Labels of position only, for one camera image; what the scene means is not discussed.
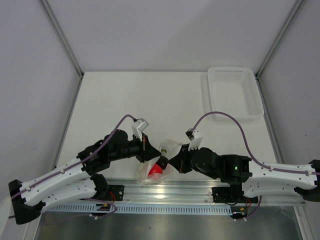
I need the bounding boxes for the white slotted cable duct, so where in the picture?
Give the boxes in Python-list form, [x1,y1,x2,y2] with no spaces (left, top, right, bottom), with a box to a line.
[48,202,232,216]

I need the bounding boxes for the red tomato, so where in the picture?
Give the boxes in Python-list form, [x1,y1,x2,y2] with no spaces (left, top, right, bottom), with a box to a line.
[148,163,163,176]

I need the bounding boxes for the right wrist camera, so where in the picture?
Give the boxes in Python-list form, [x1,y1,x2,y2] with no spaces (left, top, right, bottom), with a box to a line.
[185,128,203,151]

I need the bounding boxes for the black round food item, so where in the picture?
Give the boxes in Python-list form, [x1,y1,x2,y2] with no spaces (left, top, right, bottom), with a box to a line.
[156,155,169,170]

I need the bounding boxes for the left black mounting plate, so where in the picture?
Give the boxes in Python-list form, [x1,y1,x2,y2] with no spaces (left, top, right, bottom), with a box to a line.
[102,185,125,202]

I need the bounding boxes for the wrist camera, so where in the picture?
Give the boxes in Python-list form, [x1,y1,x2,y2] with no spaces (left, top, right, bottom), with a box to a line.
[185,128,203,151]
[131,118,149,141]

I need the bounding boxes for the clear zip top bag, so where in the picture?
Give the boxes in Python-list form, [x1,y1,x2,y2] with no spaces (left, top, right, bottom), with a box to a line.
[135,139,183,185]

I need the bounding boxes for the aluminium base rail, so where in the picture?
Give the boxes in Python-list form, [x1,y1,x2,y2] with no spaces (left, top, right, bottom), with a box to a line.
[72,177,307,206]

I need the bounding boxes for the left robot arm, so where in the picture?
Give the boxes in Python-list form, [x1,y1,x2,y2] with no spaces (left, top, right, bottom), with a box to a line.
[8,129,161,225]

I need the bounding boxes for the right aluminium frame post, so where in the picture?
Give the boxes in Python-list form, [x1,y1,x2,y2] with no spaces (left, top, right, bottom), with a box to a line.
[254,0,308,81]

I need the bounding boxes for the left aluminium frame post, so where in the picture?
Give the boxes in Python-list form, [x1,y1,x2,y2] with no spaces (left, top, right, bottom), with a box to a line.
[38,0,84,79]

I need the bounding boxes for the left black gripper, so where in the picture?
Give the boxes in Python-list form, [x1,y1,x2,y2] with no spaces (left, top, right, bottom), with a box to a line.
[109,132,161,163]

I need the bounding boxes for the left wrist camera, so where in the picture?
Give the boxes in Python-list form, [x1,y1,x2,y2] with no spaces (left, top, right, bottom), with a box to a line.
[131,118,149,141]

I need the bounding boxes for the white plastic basket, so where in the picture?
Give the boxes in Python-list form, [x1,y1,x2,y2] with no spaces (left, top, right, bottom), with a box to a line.
[207,66,265,122]

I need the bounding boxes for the aluminium frame post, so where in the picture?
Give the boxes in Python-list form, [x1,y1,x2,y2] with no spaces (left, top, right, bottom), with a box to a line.
[254,0,308,81]
[38,0,84,79]

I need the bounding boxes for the black mounting plate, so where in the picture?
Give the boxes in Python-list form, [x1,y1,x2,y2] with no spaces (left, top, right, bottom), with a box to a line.
[211,187,259,206]
[102,185,125,202]

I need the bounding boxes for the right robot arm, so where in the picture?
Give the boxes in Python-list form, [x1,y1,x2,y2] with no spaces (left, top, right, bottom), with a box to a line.
[168,144,320,202]

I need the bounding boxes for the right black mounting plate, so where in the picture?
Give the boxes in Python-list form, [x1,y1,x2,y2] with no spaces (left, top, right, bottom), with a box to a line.
[211,187,259,206]

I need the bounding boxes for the white daikon radish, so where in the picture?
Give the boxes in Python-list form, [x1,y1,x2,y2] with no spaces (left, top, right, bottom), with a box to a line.
[135,147,171,185]

